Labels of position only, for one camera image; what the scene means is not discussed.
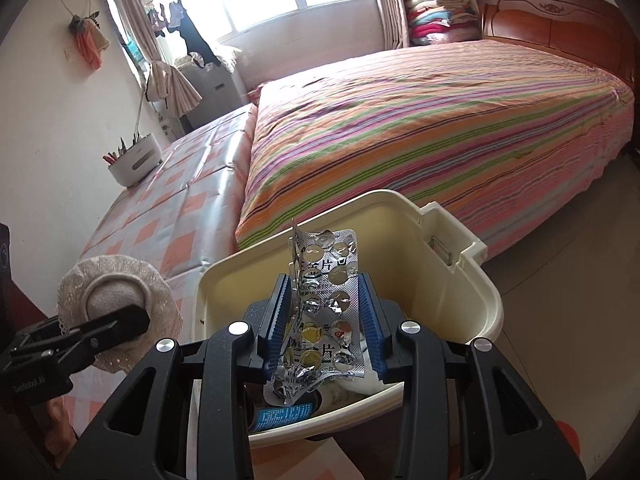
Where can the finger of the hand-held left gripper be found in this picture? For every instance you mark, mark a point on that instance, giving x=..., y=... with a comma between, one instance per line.
x=37, y=330
x=117, y=322

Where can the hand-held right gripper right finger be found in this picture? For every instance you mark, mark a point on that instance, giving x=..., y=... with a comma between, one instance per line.
x=372, y=320

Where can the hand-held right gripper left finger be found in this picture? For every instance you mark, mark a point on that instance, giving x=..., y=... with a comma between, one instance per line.
x=277, y=315

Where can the beige lace hat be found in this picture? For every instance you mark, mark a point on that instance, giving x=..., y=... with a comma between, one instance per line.
x=115, y=280

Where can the silver blister pack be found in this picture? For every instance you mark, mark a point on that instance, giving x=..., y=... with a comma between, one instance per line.
x=325, y=310

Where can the cream plastic bin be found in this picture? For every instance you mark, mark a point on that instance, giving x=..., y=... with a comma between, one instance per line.
x=400, y=240

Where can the dark bottle with blue label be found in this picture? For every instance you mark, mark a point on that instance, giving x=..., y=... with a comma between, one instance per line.
x=282, y=416

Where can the white pen holder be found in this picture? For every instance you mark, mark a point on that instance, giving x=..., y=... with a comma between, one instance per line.
x=137, y=165

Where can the bunch of pens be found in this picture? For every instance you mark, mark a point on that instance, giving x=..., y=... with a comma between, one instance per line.
x=120, y=150

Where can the bed with striped sheet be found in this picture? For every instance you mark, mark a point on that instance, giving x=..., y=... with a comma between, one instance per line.
x=425, y=125

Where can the grey standing air conditioner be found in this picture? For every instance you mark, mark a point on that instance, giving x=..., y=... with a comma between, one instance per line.
x=215, y=95

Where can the orange round object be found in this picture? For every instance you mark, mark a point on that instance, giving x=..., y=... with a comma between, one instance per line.
x=570, y=450

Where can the tied striped curtain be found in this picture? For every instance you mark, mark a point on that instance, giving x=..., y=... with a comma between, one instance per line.
x=165, y=80

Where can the white cloth bundle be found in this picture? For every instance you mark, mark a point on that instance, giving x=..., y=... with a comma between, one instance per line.
x=225, y=55

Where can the blue green hanging bag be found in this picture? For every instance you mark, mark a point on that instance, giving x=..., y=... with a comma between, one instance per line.
x=134, y=50

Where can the black hanging garment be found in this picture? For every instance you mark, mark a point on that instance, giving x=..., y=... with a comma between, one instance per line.
x=192, y=40

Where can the small hanging laundry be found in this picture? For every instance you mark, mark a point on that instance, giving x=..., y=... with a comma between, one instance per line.
x=162, y=17

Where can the hanging striped curtain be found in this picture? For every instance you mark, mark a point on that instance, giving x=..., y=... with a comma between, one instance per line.
x=392, y=10

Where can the stack of folded quilts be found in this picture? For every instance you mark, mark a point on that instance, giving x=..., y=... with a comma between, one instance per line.
x=435, y=5

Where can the wooden bed headboard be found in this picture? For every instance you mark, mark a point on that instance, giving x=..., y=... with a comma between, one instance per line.
x=560, y=20

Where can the orange cloth on wall hook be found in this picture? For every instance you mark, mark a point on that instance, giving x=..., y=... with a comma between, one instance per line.
x=90, y=45

